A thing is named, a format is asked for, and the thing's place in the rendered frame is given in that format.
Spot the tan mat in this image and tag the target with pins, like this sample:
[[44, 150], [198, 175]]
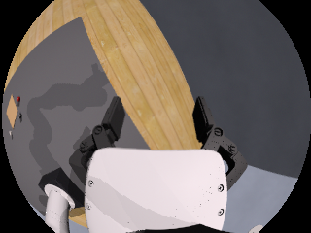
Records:
[[12, 111]]

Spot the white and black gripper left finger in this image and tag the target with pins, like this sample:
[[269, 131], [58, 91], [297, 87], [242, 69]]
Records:
[[103, 136]]

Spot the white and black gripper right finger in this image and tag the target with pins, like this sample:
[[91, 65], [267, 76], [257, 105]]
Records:
[[212, 137]]

